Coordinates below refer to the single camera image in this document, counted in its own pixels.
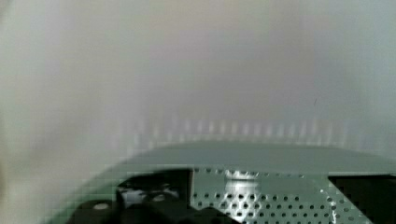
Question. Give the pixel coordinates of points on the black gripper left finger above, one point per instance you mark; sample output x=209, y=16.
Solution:
x=162, y=197

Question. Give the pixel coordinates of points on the green plastic strainer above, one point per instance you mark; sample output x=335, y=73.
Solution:
x=252, y=183

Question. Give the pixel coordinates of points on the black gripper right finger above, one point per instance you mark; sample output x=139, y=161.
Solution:
x=373, y=195

